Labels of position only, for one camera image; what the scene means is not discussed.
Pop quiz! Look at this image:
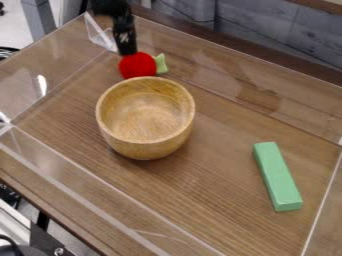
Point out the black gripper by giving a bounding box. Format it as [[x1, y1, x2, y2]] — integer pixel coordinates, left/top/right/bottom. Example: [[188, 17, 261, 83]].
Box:
[[90, 0, 138, 56]]

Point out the red plush fruit green leaf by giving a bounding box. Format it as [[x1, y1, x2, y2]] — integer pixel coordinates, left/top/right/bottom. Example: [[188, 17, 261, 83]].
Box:
[[118, 52, 169, 79]]

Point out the wooden bowl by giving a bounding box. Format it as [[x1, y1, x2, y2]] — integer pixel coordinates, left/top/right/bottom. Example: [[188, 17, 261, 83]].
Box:
[[95, 76, 196, 160]]

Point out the green rectangular block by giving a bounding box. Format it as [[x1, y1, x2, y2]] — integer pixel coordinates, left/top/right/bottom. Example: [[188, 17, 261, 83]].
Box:
[[253, 142, 304, 212]]

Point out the clear acrylic corner bracket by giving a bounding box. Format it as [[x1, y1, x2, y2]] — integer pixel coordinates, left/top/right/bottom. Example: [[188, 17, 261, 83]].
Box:
[[85, 12, 118, 53]]

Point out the clear acrylic tray wall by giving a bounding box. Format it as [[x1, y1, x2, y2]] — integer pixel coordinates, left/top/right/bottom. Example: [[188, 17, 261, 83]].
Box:
[[0, 120, 224, 256]]

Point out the black metal bracket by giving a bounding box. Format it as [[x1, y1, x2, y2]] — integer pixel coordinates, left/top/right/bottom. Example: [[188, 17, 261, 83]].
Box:
[[30, 223, 77, 256]]

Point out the black cable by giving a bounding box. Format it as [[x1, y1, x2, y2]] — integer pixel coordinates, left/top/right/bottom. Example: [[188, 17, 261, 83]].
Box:
[[0, 233, 26, 256]]

